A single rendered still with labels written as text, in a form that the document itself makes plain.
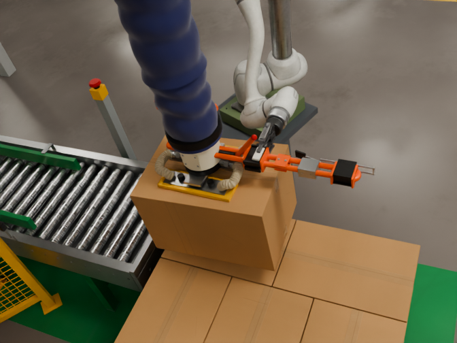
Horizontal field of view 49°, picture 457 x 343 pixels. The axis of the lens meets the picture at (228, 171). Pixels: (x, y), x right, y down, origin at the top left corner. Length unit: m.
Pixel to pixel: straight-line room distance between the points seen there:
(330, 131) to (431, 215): 0.98
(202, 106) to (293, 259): 0.97
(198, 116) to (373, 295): 1.11
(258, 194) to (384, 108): 2.13
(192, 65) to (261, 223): 0.67
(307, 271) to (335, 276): 0.13
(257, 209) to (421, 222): 1.52
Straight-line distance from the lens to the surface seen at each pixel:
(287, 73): 2.63
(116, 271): 2.60
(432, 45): 4.62
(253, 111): 2.21
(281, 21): 2.43
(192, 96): 1.78
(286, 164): 1.90
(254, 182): 2.05
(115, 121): 3.11
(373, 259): 2.43
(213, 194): 2.02
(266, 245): 2.09
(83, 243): 2.81
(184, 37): 1.66
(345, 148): 3.66
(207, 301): 2.39
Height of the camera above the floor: 2.59
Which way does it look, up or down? 46 degrees down
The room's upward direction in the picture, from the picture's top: 15 degrees counter-clockwise
